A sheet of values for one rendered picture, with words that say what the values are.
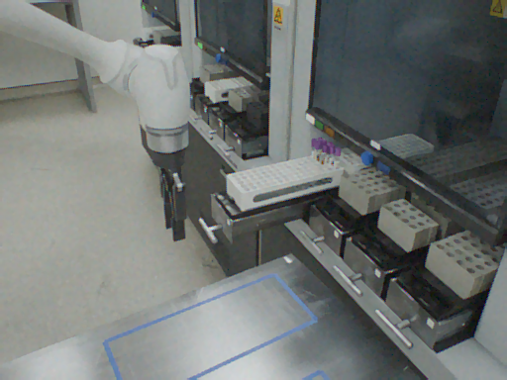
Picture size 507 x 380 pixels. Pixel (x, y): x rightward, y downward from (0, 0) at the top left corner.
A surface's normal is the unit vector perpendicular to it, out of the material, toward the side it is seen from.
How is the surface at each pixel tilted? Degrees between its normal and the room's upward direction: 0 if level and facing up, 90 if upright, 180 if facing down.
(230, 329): 0
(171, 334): 0
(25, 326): 0
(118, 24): 90
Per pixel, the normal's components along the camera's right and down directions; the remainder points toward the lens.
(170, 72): 0.49, 0.25
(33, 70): 0.44, 0.47
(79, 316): 0.01, -0.85
